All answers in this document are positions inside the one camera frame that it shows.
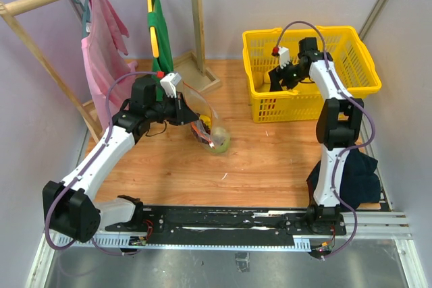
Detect yellow plastic basket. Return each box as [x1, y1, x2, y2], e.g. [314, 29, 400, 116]
[242, 26, 381, 123]

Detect yellow hanger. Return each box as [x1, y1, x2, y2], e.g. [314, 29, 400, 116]
[147, 0, 159, 58]

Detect dark navy cloth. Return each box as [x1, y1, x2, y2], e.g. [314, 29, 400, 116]
[305, 148, 382, 210]

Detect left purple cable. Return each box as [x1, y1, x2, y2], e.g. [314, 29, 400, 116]
[45, 71, 161, 257]

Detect yellow bell pepper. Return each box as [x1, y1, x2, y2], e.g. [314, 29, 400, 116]
[199, 115, 212, 129]

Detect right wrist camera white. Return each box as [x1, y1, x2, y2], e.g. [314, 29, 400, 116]
[271, 46, 291, 69]

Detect wooden clothes rack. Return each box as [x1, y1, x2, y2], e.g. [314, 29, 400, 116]
[0, 0, 222, 140]

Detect dark red grapes bunch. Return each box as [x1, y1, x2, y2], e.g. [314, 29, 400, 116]
[191, 121, 211, 144]

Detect green shirt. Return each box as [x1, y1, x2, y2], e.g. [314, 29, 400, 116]
[147, 0, 175, 75]

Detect aluminium frame rail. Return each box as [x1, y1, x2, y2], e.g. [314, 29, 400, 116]
[28, 211, 431, 287]

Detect green cabbage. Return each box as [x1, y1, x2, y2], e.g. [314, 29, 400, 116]
[208, 127, 231, 154]

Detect teal hanger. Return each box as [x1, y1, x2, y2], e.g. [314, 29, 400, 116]
[72, 0, 91, 38]

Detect yellow mango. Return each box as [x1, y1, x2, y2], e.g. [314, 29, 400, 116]
[263, 72, 271, 84]

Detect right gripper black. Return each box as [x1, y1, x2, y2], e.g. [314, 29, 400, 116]
[269, 59, 308, 97]

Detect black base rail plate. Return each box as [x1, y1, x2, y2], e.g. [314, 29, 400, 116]
[105, 205, 346, 248]

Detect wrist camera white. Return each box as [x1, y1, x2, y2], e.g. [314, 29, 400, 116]
[158, 71, 182, 98]
[271, 46, 291, 69]

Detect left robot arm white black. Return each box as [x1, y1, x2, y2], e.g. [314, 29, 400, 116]
[43, 72, 198, 249]

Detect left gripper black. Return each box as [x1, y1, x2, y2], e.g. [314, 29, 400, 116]
[146, 91, 199, 126]

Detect pink shirt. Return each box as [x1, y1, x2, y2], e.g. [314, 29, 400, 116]
[82, 0, 138, 129]

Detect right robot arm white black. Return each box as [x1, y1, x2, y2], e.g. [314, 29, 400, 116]
[269, 37, 363, 234]

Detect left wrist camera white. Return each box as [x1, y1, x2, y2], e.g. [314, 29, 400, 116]
[158, 71, 182, 98]

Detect clear zip top bag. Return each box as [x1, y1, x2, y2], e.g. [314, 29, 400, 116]
[183, 82, 231, 154]

